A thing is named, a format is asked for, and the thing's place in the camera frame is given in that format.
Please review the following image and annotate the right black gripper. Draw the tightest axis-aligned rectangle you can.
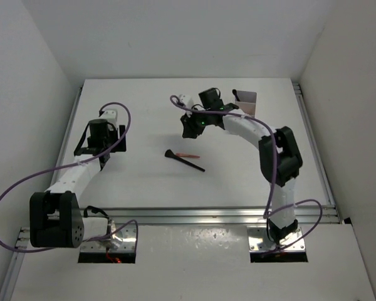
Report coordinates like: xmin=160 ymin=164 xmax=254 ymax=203
xmin=182 ymin=107 xmax=212 ymax=139

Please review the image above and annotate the white divided organizer box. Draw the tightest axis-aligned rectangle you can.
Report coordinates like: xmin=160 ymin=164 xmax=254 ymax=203
xmin=235 ymin=90 xmax=258 ymax=117

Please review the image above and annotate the black brush pink handle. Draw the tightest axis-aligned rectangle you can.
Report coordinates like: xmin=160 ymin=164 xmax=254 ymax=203
xmin=232 ymin=89 xmax=241 ymax=102

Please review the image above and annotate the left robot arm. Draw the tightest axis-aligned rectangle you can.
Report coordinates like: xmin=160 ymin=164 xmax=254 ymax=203
xmin=29 ymin=116 xmax=126 ymax=248

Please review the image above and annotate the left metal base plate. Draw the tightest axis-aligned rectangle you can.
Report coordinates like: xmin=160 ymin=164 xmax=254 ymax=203
xmin=80 ymin=219 xmax=138 ymax=254

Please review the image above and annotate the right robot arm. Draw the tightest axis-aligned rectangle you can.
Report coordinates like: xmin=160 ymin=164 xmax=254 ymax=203
xmin=170 ymin=88 xmax=303 ymax=244

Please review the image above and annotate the purple cable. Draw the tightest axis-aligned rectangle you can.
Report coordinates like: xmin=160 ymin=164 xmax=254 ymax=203
xmin=0 ymin=102 xmax=139 ymax=254
xmin=169 ymin=95 xmax=323 ymax=251

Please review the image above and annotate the metal base plate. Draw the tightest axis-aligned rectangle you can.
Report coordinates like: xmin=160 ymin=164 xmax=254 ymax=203
xmin=247 ymin=225 xmax=306 ymax=253
xmin=80 ymin=219 xmax=138 ymax=254

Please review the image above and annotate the aluminium rail frame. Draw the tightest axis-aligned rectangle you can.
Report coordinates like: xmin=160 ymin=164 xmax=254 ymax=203
xmin=0 ymin=80 xmax=340 ymax=300

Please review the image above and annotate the large black makeup brush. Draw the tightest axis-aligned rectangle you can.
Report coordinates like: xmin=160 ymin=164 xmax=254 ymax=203
xmin=164 ymin=149 xmax=206 ymax=172

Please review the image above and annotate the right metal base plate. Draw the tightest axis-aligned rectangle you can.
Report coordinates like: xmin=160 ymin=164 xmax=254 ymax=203
xmin=247 ymin=225 xmax=306 ymax=253

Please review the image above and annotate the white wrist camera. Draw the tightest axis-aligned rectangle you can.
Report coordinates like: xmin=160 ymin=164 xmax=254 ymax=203
xmin=99 ymin=109 xmax=118 ymax=127
xmin=177 ymin=94 xmax=195 ymax=108

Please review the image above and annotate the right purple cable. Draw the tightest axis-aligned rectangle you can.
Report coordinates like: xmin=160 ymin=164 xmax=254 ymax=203
xmin=169 ymin=95 xmax=323 ymax=251

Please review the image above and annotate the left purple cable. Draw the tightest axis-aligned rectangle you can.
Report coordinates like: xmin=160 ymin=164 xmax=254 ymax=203
xmin=0 ymin=102 xmax=139 ymax=254

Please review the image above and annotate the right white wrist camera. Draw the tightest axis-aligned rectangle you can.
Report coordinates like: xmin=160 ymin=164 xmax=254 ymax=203
xmin=177 ymin=94 xmax=195 ymax=108

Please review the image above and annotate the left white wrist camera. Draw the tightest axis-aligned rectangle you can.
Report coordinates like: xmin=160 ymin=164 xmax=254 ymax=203
xmin=99 ymin=109 xmax=118 ymax=127

